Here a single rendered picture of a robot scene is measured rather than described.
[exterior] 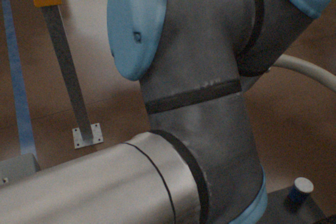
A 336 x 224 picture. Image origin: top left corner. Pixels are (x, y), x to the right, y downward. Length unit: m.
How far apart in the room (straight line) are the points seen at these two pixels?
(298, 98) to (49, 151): 2.01
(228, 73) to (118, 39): 0.10
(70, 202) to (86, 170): 0.02
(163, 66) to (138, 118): 2.06
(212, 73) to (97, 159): 0.11
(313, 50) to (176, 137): 3.21
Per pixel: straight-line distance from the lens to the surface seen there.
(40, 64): 3.09
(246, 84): 0.39
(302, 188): 1.88
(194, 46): 0.23
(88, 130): 2.13
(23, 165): 1.04
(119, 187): 0.18
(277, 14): 0.30
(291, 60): 0.72
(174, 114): 0.23
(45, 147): 2.25
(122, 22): 0.25
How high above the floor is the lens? 1.60
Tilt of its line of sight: 44 degrees down
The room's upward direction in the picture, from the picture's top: straight up
